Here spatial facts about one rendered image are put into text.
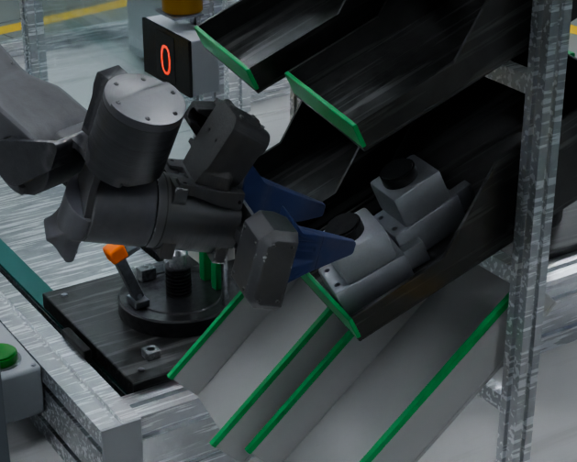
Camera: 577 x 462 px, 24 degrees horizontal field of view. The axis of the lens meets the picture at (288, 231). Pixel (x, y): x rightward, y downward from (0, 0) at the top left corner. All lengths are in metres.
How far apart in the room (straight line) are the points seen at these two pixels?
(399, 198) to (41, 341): 0.60
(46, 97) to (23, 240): 0.87
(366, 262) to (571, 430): 0.57
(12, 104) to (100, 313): 0.59
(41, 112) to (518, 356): 0.42
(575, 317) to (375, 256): 0.71
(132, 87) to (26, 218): 1.02
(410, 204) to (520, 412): 0.20
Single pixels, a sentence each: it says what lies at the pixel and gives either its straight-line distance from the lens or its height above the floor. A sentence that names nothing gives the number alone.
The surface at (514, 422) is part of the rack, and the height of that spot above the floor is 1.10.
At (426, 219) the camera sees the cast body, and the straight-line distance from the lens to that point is 1.09.
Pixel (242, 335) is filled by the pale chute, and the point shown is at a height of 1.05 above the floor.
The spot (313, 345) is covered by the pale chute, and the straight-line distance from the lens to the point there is 1.21.
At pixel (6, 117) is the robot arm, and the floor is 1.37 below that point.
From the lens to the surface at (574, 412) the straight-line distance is 1.59.
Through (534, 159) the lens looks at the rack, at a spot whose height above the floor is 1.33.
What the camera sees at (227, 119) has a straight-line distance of 0.97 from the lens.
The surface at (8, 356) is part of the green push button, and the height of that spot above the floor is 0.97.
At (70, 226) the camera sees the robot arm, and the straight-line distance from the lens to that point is 0.97.
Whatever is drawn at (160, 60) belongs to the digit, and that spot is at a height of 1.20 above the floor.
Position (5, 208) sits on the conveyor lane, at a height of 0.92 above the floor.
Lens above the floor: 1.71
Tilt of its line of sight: 25 degrees down
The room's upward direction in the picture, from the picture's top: straight up
